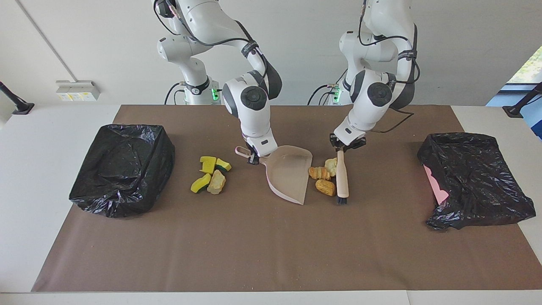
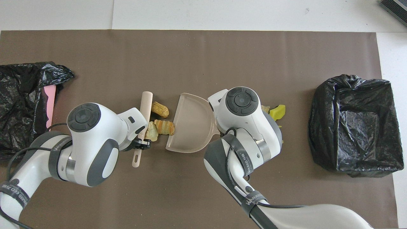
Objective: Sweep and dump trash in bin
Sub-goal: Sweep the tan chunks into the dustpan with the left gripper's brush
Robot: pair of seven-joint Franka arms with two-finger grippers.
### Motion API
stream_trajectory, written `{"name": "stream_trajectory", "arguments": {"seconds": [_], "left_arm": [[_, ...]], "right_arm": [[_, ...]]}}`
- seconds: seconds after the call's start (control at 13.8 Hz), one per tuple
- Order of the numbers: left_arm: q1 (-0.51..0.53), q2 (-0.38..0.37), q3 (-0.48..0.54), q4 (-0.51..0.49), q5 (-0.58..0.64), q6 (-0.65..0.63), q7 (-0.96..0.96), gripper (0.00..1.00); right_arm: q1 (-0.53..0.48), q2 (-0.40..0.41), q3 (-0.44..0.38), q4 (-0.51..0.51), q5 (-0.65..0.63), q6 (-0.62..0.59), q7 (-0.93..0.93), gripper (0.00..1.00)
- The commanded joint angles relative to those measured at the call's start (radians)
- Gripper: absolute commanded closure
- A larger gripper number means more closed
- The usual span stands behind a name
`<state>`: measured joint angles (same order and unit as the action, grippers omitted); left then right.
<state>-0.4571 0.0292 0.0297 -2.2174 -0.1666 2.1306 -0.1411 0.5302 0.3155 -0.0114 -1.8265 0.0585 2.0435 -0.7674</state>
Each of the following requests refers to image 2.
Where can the beige stone-like chunk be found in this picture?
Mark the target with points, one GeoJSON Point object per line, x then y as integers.
{"type": "Point", "coordinates": [265, 109]}

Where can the box-shaped black bag lined bin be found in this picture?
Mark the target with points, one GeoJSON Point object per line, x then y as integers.
{"type": "Point", "coordinates": [349, 140]}

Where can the striped orange toy croissant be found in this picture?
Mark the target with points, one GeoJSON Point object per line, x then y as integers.
{"type": "Point", "coordinates": [164, 127]}

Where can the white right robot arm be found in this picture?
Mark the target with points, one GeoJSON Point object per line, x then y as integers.
{"type": "Point", "coordinates": [251, 127]}

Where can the beige hand brush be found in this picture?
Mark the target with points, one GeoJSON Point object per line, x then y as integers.
{"type": "Point", "coordinates": [146, 108]}

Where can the curved yellow sponge piece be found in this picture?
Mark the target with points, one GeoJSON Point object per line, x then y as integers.
{"type": "Point", "coordinates": [277, 111]}

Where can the pink plastic bin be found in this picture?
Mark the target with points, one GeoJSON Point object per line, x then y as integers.
{"type": "Point", "coordinates": [50, 105]}

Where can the crumpled black trash bag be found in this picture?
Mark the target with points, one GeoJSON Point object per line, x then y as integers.
{"type": "Point", "coordinates": [22, 105]}

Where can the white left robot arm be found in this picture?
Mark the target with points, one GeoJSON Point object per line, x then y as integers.
{"type": "Point", "coordinates": [95, 140]}

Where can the brown toy bread bun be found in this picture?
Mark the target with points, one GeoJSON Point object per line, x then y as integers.
{"type": "Point", "coordinates": [160, 109]}

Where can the dark ribbed grille object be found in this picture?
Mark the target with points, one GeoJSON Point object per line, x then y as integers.
{"type": "Point", "coordinates": [396, 9]}

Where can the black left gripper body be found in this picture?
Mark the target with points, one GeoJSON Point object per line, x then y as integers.
{"type": "Point", "coordinates": [132, 147]}

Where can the pale pink plastic dustpan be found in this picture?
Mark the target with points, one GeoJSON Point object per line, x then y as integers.
{"type": "Point", "coordinates": [190, 127]}

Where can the brown paper table mat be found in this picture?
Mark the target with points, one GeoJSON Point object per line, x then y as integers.
{"type": "Point", "coordinates": [127, 63]}

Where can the pale tan toy bread piece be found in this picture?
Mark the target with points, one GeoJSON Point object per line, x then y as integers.
{"type": "Point", "coordinates": [152, 133]}

